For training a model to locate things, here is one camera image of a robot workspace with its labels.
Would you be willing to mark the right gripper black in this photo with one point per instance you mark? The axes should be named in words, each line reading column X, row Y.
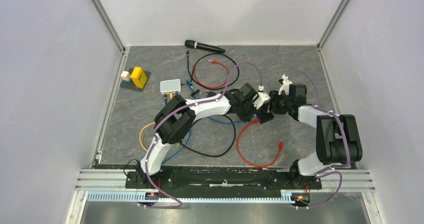
column 275, row 97

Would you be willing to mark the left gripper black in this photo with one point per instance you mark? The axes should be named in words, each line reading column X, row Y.
column 247, row 118

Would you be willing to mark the black power adapter with cord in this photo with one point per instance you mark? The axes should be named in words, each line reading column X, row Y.
column 197, row 94

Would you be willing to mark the white network switch box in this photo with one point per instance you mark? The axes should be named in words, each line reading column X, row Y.
column 170, row 86

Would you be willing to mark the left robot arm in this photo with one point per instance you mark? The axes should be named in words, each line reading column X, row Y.
column 174, row 120

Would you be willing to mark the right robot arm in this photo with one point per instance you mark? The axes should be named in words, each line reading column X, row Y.
column 338, row 143

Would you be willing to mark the black microphone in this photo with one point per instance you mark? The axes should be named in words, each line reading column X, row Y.
column 205, row 47

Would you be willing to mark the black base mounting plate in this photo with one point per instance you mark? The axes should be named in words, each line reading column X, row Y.
column 220, row 182

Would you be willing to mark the yellow toy brick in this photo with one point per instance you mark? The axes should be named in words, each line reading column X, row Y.
column 139, row 77

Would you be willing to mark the cream toy brick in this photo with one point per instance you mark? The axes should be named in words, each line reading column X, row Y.
column 125, row 76

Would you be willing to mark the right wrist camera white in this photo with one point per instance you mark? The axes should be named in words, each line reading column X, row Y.
column 285, row 85

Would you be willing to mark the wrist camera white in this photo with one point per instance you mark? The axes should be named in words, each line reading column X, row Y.
column 261, row 98
column 285, row 85

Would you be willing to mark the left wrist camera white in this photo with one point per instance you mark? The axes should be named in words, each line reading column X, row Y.
column 261, row 98

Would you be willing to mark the white cable duct strip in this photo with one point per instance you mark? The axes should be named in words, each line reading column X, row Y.
column 142, row 196

